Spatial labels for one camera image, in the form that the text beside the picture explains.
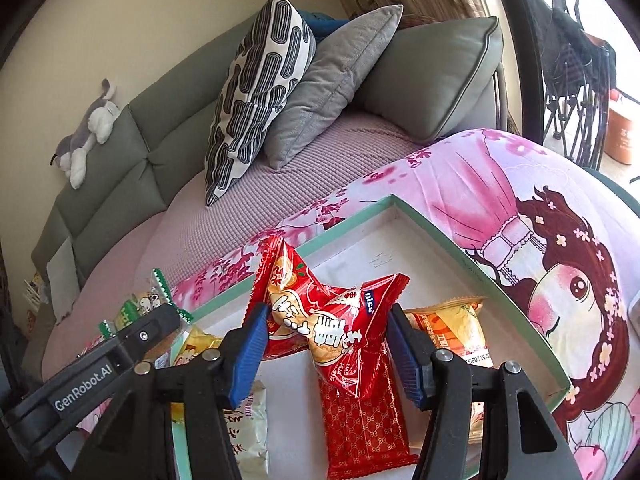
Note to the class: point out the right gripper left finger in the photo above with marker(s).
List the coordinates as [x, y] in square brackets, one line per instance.
[133, 439]

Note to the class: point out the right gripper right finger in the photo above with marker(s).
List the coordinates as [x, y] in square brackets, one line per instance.
[521, 440]

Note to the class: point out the green round cake packet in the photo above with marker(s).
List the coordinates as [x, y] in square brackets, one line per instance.
[157, 293]

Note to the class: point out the red cartoon snack bag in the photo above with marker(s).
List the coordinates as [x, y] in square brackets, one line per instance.
[342, 328]

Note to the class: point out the white green snack packet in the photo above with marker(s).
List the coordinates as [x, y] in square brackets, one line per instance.
[248, 433]

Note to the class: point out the yellow cake packet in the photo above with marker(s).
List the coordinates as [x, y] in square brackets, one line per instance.
[194, 343]

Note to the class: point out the orange snack packet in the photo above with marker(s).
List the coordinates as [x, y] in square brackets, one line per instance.
[454, 325]

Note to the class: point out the red patterned snack packet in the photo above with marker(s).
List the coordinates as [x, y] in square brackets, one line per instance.
[365, 436]

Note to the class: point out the light grey pillow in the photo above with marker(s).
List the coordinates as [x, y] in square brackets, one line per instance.
[63, 281]

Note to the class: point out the pink checked sofa cover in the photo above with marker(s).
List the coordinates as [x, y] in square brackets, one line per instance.
[140, 211]

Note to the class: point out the pink cartoon blanket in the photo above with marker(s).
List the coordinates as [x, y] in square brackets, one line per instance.
[562, 243]

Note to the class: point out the mint green tray box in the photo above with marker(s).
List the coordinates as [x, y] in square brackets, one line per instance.
[385, 238]

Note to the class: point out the grey white plush toy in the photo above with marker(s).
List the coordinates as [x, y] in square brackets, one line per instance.
[96, 127]

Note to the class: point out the orange bucket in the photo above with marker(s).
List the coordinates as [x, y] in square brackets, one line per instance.
[619, 139]

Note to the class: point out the grey sofa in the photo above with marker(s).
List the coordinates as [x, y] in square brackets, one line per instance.
[452, 58]

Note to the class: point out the black folding chair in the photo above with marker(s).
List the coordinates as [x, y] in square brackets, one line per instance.
[578, 74]

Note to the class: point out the grey velvet pillow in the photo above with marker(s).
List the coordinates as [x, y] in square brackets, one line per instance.
[343, 60]

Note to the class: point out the black white patterned pillow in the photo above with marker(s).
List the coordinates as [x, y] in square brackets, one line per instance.
[270, 62]

